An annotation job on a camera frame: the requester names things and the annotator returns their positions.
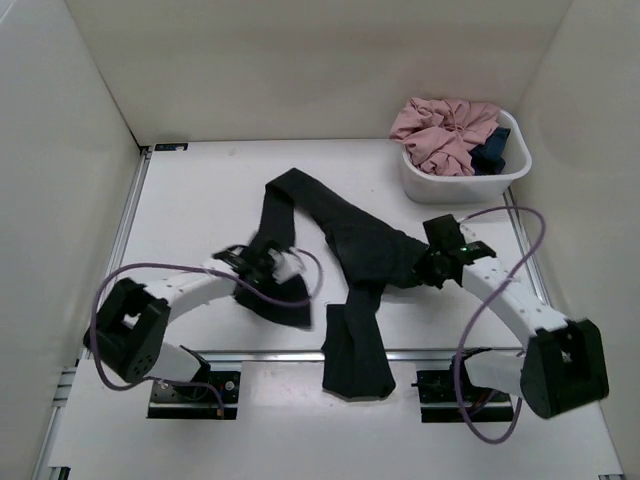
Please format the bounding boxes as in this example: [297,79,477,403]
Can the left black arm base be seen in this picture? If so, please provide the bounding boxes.
[147,368,241,420]

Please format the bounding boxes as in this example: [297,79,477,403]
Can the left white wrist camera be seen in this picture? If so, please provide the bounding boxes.
[270,248,306,284]

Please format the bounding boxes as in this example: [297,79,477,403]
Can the pink garment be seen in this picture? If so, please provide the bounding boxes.
[389,98,501,177]

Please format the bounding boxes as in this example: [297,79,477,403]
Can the white plastic laundry tub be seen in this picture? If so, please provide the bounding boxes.
[400,110,533,204]

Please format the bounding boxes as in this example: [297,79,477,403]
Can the black label sticker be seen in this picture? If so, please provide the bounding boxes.
[153,143,189,152]

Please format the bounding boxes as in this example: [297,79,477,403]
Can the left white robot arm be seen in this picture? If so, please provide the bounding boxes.
[83,245,304,400]

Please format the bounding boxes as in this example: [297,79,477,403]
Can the left aluminium rail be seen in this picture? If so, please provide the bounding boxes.
[31,146,153,479]

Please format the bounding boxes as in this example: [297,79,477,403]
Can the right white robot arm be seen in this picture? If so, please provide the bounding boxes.
[414,215,610,419]

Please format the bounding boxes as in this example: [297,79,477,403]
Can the front aluminium rail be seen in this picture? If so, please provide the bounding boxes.
[192,349,469,365]

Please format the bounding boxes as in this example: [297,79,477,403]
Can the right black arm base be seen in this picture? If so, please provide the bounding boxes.
[411,370,514,423]

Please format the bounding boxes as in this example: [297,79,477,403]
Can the dark blue garment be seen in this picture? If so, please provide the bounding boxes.
[470,127,511,176]

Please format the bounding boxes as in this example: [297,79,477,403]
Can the white front cover panel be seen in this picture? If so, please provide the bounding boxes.
[50,361,622,479]

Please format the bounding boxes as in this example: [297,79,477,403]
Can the black denim trousers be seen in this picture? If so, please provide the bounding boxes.
[240,169,426,399]

